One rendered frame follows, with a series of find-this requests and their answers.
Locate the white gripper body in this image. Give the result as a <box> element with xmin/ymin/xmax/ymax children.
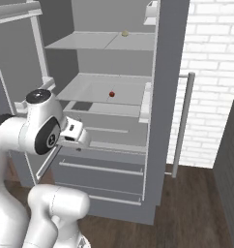
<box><xmin>59</xmin><ymin>126</ymin><xmax>93</xmax><ymax>151</ymax></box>

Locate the white fridge crisper drawer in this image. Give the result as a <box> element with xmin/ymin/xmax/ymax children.
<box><xmin>63</xmin><ymin>100</ymin><xmax>150</xmax><ymax>119</ymax></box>

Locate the clear fridge shelf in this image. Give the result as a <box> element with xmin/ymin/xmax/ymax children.
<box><xmin>55</xmin><ymin>72</ymin><xmax>153</xmax><ymax>107</ymax></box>
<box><xmin>44</xmin><ymin>30</ymin><xmax>157</xmax><ymax>52</ymax></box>

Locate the grey fridge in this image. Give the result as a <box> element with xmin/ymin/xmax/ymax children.
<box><xmin>7</xmin><ymin>0</ymin><xmax>161</xmax><ymax>226</ymax></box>

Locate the grey fridge door with bins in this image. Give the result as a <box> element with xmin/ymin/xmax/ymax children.
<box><xmin>0</xmin><ymin>0</ymin><xmax>63</xmax><ymax>189</ymax></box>

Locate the grey freezer drawer front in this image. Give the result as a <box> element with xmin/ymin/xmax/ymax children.
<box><xmin>54</xmin><ymin>182</ymin><xmax>144</xmax><ymax>224</ymax></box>
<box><xmin>50</xmin><ymin>154</ymin><xmax>146</xmax><ymax>196</ymax></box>

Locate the dark grey cabinet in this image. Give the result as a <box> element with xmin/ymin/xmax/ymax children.
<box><xmin>213</xmin><ymin>86</ymin><xmax>234</xmax><ymax>248</ymax></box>

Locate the grey fridge door with handle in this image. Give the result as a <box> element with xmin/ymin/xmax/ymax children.
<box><xmin>141</xmin><ymin>0</ymin><xmax>191</xmax><ymax>226</ymax></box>

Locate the long grey door handle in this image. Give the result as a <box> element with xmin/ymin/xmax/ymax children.
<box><xmin>170</xmin><ymin>72</ymin><xmax>196</xmax><ymax>179</ymax></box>

